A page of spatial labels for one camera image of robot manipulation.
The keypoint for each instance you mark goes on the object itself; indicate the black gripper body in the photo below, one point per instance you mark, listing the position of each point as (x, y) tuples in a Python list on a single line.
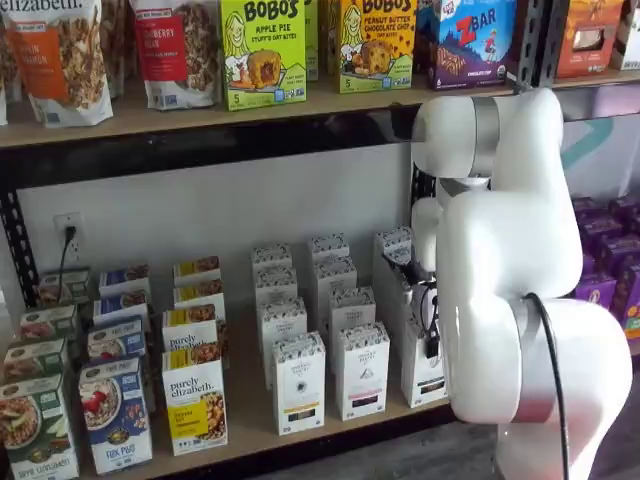
[(407, 272)]

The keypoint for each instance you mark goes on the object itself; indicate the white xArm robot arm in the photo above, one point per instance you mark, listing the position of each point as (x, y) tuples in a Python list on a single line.
[(510, 250)]

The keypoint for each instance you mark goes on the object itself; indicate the white box pink strip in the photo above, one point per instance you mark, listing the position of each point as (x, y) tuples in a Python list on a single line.
[(362, 372), (329, 247), (335, 275), (352, 307)]

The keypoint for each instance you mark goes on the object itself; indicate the white box yellow strip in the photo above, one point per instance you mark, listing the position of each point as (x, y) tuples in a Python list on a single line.
[(271, 257), (299, 385), (276, 285), (282, 320)]

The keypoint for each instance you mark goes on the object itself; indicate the purple snack box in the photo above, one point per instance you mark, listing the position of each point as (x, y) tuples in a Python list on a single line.
[(600, 232), (595, 295), (590, 211), (625, 210), (627, 287), (632, 325), (620, 252), (589, 266)]

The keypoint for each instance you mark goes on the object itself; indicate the wooden shelf board with boxes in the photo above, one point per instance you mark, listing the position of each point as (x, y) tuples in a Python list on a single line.
[(245, 400)]

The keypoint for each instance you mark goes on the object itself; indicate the yellow purely elizabeth box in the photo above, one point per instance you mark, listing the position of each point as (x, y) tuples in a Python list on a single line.
[(200, 295), (190, 327), (195, 405), (197, 270)]

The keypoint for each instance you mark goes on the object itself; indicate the yellow Bobo's peanut butter box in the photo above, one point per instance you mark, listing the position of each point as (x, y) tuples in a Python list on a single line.
[(377, 50)]

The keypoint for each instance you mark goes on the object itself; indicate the blue Zbar box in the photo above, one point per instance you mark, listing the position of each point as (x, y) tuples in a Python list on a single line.
[(472, 50)]

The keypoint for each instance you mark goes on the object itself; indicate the green Bobo's apple pie box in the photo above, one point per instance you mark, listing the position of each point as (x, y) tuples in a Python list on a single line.
[(262, 55), (312, 40)]

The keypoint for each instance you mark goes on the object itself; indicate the blue rice pilaf box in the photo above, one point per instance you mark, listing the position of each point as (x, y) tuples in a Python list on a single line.
[(122, 306), (117, 340), (125, 279), (117, 420)]

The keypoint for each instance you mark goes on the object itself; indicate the orange snack box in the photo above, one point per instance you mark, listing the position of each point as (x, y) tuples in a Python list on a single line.
[(587, 40)]

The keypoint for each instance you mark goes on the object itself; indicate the wooden shelf board with snacks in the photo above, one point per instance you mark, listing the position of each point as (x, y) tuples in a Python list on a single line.
[(150, 122)]

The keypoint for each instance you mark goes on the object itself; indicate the white snack box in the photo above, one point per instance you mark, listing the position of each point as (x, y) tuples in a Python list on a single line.
[(631, 40)]

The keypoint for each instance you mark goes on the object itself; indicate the green grain mix box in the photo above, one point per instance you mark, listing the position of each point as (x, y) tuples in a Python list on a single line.
[(32, 357), (65, 287), (50, 322), (35, 430)]

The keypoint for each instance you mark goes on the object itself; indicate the white banner teal stripe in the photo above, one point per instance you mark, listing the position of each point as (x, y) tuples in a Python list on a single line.
[(600, 150)]

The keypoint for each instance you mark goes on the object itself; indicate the red label granola bag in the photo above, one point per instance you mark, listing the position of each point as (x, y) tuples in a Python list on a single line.
[(175, 55)]

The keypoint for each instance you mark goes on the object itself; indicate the orange label granola bag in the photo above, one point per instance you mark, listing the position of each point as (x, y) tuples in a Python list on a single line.
[(55, 60)]

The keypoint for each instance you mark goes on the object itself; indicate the plain granola bag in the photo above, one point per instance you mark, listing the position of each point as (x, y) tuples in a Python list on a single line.
[(4, 80)]

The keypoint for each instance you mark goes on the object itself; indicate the black metal shelf frame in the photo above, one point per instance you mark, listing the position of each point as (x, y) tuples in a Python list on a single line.
[(200, 145)]

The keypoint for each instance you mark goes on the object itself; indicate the white wall outlet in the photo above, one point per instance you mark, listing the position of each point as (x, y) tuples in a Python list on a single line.
[(76, 250)]

